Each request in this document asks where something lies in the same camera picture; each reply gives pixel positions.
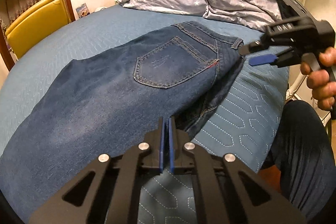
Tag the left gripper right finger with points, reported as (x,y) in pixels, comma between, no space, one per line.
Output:
(225,189)

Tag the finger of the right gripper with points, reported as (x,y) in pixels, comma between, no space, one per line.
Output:
(264,44)
(273,59)

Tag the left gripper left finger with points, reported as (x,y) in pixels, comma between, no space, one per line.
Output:
(107,190)

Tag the dark blue denim jeans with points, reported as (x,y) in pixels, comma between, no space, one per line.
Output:
(106,103)

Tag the person right hand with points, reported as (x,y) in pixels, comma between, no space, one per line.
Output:
(322,89)

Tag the teal quilted bed cover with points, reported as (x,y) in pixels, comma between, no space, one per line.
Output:
(244,124)

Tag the person dark trouser leg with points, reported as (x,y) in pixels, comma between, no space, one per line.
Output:
(303,154)

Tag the small picture box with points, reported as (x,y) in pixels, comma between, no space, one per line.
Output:
(82,10)

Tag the yellow armchair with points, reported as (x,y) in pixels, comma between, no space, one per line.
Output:
(36,23)

